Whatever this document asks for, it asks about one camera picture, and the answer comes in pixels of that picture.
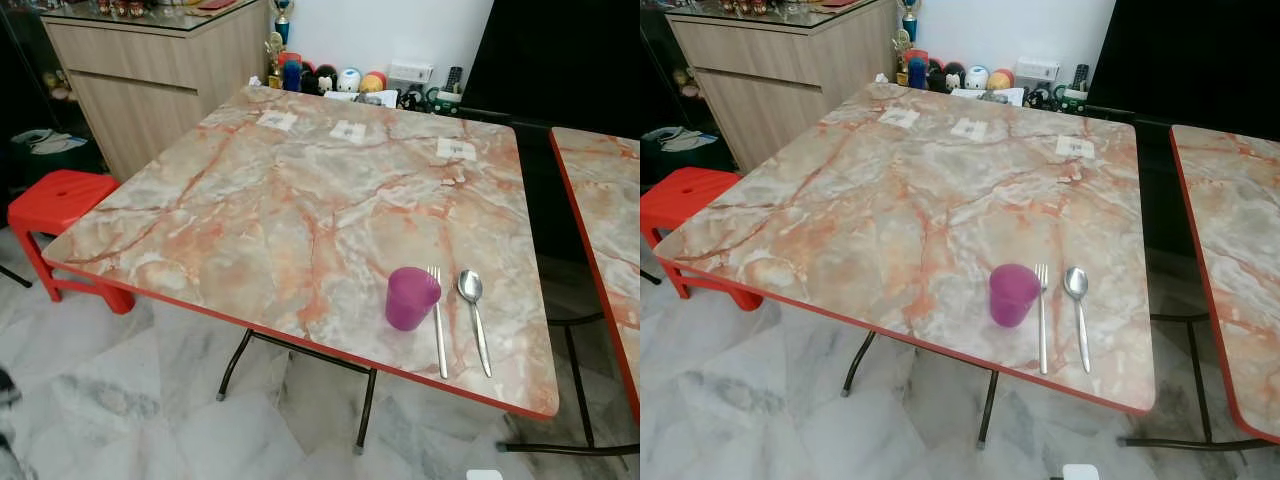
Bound red plastic stool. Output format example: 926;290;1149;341
7;169;136;316
640;167;764;312

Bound black bin with cloth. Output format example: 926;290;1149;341
640;125;719;186
10;128;103;189

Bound black metal table legs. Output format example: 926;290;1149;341
1118;315;1271;449
842;333;1001;449
217;328;379;456
497;315;641;456

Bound silver metal spoon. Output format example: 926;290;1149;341
1063;266;1092;374
457;269;494;379

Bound black television screen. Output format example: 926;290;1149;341
1088;0;1280;121
462;0;641;126

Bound light wooden cabinet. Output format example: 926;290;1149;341
40;0;273;184
665;0;901;173

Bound purple plastic cup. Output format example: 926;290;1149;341
989;263;1042;328
386;266;442;332

